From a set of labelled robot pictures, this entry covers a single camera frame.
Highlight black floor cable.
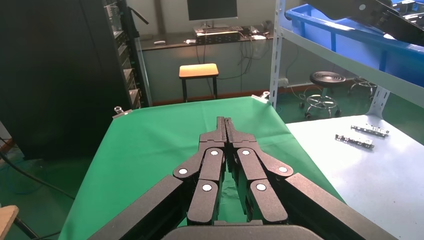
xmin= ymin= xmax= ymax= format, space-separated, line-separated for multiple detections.
xmin=0 ymin=151 xmax=76 ymax=201

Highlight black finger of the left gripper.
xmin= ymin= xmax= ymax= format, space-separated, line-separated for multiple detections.
xmin=372 ymin=4 xmax=424 ymax=48

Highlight black computer monitor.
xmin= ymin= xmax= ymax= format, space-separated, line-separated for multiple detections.
xmin=186 ymin=0 xmax=239 ymax=29

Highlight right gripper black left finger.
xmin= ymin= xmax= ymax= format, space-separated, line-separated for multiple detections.
xmin=173 ymin=116 xmax=227 ymax=226

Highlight wooden top black stool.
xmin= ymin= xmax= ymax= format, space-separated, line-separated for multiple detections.
xmin=178 ymin=63 xmax=220 ymax=103

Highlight green table cloth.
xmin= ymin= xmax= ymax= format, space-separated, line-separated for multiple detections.
xmin=57 ymin=96 xmax=345 ymax=240

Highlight grey metal shelf frame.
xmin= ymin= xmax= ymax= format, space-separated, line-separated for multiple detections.
xmin=280 ymin=26 xmax=424 ymax=109

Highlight grey perforated shelf post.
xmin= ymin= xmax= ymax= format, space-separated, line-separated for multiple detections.
xmin=268 ymin=0 xmax=287 ymax=109

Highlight hanging black desk cables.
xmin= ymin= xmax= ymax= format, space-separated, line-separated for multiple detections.
xmin=235 ymin=35 xmax=267 ymax=80

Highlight small metal rail part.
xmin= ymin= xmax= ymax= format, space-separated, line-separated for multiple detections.
xmin=334 ymin=133 xmax=376 ymax=149
xmin=350 ymin=123 xmax=390 ymax=138

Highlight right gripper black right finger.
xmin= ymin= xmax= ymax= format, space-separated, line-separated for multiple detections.
xmin=225 ymin=117 xmax=294 ymax=224

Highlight grey shelf corner brace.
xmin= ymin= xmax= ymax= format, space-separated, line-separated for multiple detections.
xmin=366 ymin=86 xmax=391 ymax=117

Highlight blue plastic bin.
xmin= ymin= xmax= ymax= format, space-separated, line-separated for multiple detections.
xmin=285 ymin=0 xmax=424 ymax=88

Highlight black desktop device box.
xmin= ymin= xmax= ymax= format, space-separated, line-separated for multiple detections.
xmin=194 ymin=25 xmax=242 ymax=45

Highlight silver binder clip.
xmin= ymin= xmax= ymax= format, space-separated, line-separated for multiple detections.
xmin=111 ymin=105 xmax=134 ymax=120
xmin=251 ymin=91 xmax=271 ymax=104

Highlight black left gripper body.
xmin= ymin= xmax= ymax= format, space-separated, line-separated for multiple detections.
xmin=303 ymin=0 xmax=386 ymax=26

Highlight light wooden board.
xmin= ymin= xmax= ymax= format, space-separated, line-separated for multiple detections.
xmin=0 ymin=204 xmax=20 ymax=240

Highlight black server rack cabinet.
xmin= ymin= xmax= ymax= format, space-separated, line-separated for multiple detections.
xmin=0 ymin=0 xmax=153 ymax=161

